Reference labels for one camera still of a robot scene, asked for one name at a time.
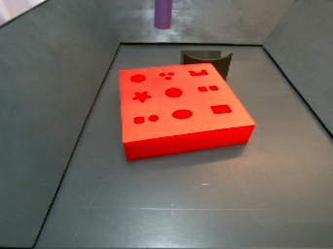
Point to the red shape sorting board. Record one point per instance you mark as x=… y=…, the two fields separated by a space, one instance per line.
x=180 y=109

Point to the purple cylinder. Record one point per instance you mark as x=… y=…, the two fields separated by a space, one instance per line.
x=163 y=18

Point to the black curved holder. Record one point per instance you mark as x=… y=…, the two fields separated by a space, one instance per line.
x=213 y=57

